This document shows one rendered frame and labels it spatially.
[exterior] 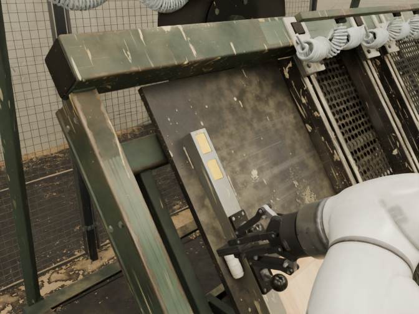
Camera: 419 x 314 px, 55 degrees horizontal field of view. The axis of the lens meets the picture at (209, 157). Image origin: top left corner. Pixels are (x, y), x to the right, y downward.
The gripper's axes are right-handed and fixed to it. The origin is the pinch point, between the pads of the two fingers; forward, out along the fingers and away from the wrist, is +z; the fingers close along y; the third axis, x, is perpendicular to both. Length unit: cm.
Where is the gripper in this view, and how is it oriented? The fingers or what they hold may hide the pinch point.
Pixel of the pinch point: (232, 248)
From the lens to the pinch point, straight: 81.2
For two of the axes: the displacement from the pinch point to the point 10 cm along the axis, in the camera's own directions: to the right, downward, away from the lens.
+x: 7.1, -2.8, 6.5
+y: 4.1, 9.1, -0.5
